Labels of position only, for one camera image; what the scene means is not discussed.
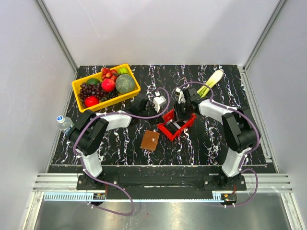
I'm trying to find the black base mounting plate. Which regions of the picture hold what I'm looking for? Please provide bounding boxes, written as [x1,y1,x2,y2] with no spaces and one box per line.
[76,174,247,192]

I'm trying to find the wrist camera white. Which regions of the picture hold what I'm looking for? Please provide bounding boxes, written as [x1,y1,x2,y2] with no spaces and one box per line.
[153,92,167,112]
[175,87,186,104]

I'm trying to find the dark green avocado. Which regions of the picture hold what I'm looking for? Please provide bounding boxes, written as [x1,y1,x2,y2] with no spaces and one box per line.
[86,78,100,85]

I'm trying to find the purple cable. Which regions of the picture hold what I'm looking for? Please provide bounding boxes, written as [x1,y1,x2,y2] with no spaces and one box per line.
[72,87,171,216]
[177,81,261,208]

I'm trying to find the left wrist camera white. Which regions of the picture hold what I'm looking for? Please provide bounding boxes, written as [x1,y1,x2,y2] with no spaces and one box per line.
[153,92,167,112]

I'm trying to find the aluminium frame rail front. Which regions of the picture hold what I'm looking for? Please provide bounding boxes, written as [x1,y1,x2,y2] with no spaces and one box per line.
[32,173,293,193]

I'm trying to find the red apple upper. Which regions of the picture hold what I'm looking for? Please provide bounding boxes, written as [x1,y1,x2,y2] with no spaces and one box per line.
[101,79,116,92]

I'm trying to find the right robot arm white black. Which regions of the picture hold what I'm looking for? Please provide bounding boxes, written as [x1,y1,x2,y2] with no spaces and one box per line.
[174,87,260,190]

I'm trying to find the red lychee cluster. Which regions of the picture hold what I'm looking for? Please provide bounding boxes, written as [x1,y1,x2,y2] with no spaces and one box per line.
[101,68,118,81]

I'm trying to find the red plastic card box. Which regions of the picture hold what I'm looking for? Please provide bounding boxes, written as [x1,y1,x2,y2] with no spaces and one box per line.
[157,109,196,141]

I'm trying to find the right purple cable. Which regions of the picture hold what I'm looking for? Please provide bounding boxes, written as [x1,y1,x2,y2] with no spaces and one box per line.
[177,81,261,208]

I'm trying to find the green celery stalk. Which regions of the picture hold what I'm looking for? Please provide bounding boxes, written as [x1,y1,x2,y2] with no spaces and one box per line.
[197,70,224,98]

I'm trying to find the brown leather card holder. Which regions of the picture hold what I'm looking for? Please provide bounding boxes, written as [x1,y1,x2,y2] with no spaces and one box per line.
[141,130,160,151]

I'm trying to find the red apple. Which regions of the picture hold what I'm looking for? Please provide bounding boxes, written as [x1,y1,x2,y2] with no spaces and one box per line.
[84,95,99,108]
[101,79,116,92]

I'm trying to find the black marble pattern mat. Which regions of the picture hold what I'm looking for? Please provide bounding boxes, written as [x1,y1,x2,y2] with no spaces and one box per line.
[47,64,268,166]

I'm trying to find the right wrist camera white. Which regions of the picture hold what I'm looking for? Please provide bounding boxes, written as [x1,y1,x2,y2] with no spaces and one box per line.
[175,87,186,104]

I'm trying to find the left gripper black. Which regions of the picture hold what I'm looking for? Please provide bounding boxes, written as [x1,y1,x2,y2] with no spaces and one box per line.
[139,103,165,126]

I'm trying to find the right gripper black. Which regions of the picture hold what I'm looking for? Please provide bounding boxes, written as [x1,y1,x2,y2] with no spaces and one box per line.
[172,101,191,123]

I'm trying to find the green cantaloupe melon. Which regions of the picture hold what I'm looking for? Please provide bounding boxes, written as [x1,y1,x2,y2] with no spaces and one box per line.
[116,74,136,94]

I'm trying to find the yellow plastic fruit tray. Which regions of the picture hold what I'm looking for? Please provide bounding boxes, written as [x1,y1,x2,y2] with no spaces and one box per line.
[72,64,141,113]

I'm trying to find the dark purple grape bunch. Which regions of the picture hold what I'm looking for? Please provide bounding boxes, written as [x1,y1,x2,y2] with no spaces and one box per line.
[78,82,118,109]

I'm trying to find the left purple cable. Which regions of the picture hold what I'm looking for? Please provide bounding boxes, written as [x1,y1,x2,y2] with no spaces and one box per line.
[72,87,171,216]

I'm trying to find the clear plastic water bottle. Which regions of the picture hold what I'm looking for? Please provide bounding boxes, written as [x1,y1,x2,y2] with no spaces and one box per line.
[57,115,74,135]

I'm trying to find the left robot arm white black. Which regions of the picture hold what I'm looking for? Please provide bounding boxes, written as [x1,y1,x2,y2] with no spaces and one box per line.
[68,94,157,189]

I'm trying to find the red apple lower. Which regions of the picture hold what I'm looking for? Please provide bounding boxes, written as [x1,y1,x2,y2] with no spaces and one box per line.
[84,95,99,108]

